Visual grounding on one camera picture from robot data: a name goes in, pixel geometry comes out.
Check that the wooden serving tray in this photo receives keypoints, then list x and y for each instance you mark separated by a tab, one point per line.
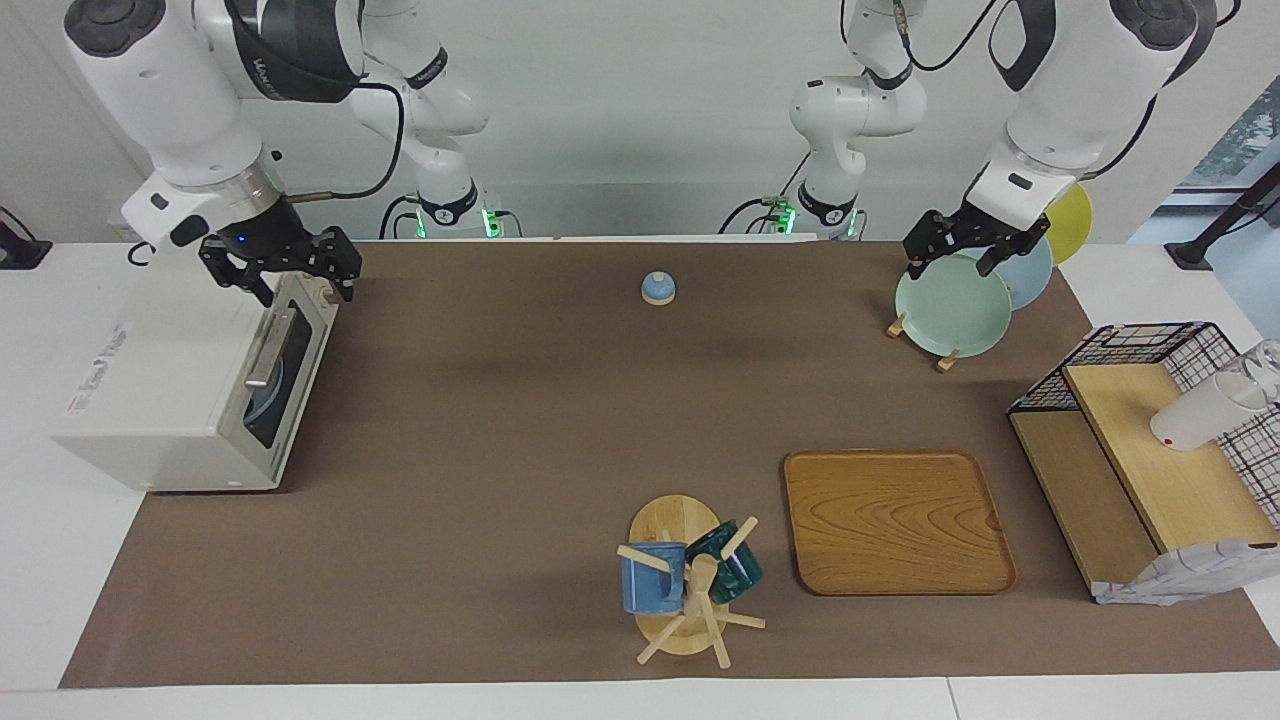
900	520

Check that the wooden mug tree stand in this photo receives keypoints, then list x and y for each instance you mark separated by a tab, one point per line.
675	520

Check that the dark green mug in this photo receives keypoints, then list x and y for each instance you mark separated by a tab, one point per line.
738	572

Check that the white toaster oven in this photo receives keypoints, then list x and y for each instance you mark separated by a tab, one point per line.
150	380

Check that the brown table mat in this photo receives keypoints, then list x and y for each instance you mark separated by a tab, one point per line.
480	450

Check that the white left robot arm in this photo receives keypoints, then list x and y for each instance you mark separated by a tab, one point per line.
1090	90

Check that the yellow plate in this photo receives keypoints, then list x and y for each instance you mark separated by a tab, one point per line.
1072	225

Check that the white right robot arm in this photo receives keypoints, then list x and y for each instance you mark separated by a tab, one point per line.
160	90

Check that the clear glass cup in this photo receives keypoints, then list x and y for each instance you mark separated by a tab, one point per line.
1268	365

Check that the large light blue plate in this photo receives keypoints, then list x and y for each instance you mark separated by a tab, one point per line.
1030	280

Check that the white cup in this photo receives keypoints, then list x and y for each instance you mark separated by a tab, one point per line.
1195	420

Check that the wooden two-step shelf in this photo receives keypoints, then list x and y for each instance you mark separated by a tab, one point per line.
1180	490

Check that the wooden plate rack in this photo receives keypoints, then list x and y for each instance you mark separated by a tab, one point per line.
947	360

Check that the black angled stand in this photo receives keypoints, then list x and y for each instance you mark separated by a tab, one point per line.
1225	215

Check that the white checked cloth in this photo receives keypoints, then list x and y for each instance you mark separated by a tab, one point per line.
1190	575

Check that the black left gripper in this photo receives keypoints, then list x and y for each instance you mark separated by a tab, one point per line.
965	232

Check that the blue mug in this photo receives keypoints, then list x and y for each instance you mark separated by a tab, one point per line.
648	590

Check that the black clamp stand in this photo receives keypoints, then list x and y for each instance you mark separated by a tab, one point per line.
20	250

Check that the pale green plate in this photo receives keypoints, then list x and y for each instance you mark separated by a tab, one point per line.
950	310

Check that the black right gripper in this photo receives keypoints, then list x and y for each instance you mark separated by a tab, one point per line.
270	240

